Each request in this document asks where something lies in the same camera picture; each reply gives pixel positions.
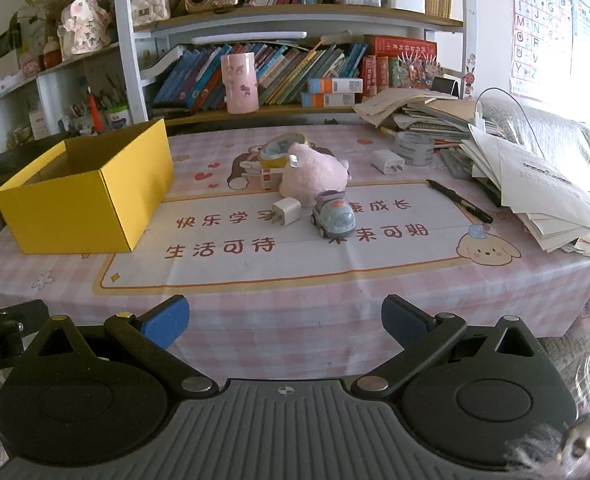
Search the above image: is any grey tape roll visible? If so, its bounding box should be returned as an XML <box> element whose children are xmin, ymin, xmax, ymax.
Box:
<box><xmin>394</xmin><ymin>131</ymin><xmax>436</xmax><ymax>167</ymax></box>

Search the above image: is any white charger plug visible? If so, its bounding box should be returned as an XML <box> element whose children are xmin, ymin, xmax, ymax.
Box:
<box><xmin>371</xmin><ymin>149</ymin><xmax>406</xmax><ymax>176</ymax></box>
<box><xmin>271</xmin><ymin>197</ymin><xmax>302</xmax><ymax>228</ymax></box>

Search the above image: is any white desk bookshelf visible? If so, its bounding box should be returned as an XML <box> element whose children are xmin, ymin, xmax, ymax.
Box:
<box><xmin>111</xmin><ymin>0</ymin><xmax>478</xmax><ymax>128</ymax></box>

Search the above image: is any stack of white papers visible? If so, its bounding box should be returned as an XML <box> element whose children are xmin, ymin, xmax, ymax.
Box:
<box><xmin>459</xmin><ymin>125</ymin><xmax>590</xmax><ymax>255</ymax></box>

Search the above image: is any white side shelf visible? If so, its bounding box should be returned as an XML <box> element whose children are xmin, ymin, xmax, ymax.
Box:
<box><xmin>0</xmin><ymin>40</ymin><xmax>126</xmax><ymax>143</ymax></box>

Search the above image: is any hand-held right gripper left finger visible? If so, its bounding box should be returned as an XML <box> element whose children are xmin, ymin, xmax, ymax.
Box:
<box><xmin>22</xmin><ymin>296</ymin><xmax>220</xmax><ymax>396</ymax></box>

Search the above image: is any white cable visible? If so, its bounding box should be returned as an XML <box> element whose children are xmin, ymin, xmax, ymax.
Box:
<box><xmin>474</xmin><ymin>87</ymin><xmax>546</xmax><ymax>158</ymax></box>

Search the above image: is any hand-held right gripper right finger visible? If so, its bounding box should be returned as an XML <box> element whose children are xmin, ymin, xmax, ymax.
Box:
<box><xmin>350</xmin><ymin>294</ymin><xmax>550</xmax><ymax>396</ymax></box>

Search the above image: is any colourful spiky pen holder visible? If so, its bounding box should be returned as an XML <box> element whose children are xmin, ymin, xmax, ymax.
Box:
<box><xmin>397</xmin><ymin>52</ymin><xmax>443</xmax><ymax>91</ymax></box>

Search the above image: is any pink white ceramic figurine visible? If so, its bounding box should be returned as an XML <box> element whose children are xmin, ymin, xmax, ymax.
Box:
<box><xmin>62</xmin><ymin>0</ymin><xmax>113</xmax><ymax>56</ymax></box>

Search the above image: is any long row of leaning books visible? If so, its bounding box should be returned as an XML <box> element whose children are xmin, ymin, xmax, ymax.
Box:
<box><xmin>152</xmin><ymin>42</ymin><xmax>368</xmax><ymax>111</ymax></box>

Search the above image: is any white quilted pearl handbag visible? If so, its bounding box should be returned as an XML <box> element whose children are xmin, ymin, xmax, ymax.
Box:
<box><xmin>130</xmin><ymin>0</ymin><xmax>170</xmax><ymax>23</ymax></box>

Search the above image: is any pile of books and papers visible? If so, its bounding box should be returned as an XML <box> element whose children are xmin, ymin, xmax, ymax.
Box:
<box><xmin>353</xmin><ymin>89</ymin><xmax>486</xmax><ymax>142</ymax></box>

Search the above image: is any pink printed cup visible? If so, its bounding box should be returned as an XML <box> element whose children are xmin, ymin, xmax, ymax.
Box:
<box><xmin>220</xmin><ymin>53</ymin><xmax>260</xmax><ymax>115</ymax></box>

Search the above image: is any pink plush toy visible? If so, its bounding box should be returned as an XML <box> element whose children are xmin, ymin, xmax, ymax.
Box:
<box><xmin>279</xmin><ymin>142</ymin><xmax>350</xmax><ymax>198</ymax></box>

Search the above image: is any pale blue toy car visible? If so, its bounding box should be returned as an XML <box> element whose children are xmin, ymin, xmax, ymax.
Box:
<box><xmin>311</xmin><ymin>190</ymin><xmax>356</xmax><ymax>237</ymax></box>

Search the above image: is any white bar desk lamp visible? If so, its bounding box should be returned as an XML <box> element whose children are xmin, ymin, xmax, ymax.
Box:
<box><xmin>191</xmin><ymin>31</ymin><xmax>308</xmax><ymax>45</ymax></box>

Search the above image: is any red white small figure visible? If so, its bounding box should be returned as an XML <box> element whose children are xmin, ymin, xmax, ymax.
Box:
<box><xmin>42</xmin><ymin>37</ymin><xmax>63</xmax><ymax>68</ymax></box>

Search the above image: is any pen holder with pens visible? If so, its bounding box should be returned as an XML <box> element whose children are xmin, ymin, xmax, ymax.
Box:
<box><xmin>67</xmin><ymin>75</ymin><xmax>130</xmax><ymax>133</ymax></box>

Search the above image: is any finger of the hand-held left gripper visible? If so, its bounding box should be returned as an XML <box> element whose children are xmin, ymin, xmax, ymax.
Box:
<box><xmin>0</xmin><ymin>300</ymin><xmax>50</xmax><ymax>333</ymax></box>

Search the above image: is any black phone stand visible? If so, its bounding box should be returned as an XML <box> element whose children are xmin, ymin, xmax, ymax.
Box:
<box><xmin>432</xmin><ymin>77</ymin><xmax>460</xmax><ymax>98</ymax></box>

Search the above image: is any thick red dictionary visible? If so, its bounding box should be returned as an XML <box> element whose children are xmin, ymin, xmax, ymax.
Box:
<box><xmin>365</xmin><ymin>35</ymin><xmax>438</xmax><ymax>58</ymax></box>

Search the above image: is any yellow cardboard box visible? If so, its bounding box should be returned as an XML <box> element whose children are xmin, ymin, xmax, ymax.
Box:
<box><xmin>0</xmin><ymin>118</ymin><xmax>176</xmax><ymax>255</ymax></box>

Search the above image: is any small white box red label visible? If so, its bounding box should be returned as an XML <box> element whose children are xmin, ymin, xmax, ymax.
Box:
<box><xmin>260</xmin><ymin>168</ymin><xmax>286</xmax><ymax>192</ymax></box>

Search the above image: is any alphabet wall poster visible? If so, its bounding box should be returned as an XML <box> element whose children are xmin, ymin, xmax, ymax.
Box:
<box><xmin>509</xmin><ymin>0</ymin><xmax>573</xmax><ymax>101</ymax></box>

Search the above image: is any black piano keyboard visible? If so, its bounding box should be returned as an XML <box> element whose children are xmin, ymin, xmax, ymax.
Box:
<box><xmin>0</xmin><ymin>132</ymin><xmax>68</xmax><ymax>221</ymax></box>

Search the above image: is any yellow tape roll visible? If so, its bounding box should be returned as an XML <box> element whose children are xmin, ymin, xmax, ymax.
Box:
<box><xmin>259</xmin><ymin>132</ymin><xmax>316</xmax><ymax>170</ymax></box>

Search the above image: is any black pen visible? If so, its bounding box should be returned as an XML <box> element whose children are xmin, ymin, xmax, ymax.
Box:
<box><xmin>426</xmin><ymin>179</ymin><xmax>494</xmax><ymax>223</ymax></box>

